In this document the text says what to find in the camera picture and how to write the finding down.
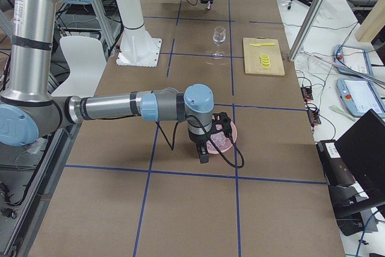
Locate blue teach pendant far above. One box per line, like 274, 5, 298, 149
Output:
333, 45, 374, 76

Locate wooden cutting board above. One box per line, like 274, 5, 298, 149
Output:
242, 37, 285, 76

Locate blue teach pendant near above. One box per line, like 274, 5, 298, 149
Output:
336, 78, 384, 118

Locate lemon slices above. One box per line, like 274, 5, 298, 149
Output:
259, 54, 271, 69

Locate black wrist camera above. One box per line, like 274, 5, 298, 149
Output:
211, 112, 233, 138

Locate clear wine glass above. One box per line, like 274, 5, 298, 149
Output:
212, 26, 226, 60

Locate aluminium frame post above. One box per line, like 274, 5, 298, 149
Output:
288, 0, 324, 62

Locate clear ice cubes pile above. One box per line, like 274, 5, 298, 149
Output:
211, 134, 232, 151

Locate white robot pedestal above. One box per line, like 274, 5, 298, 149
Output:
116, 0, 162, 67

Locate blue teach pendant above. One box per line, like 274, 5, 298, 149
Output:
333, 45, 374, 76
336, 78, 384, 118

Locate yellow plastic knife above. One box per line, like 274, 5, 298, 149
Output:
249, 42, 276, 47

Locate black box device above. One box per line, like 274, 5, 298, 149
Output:
316, 140, 356, 187

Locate black laptop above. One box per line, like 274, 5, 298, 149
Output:
335, 109, 384, 193

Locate white chair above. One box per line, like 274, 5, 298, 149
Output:
52, 36, 106, 98

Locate pink bowl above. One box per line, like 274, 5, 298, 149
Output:
206, 122, 238, 154

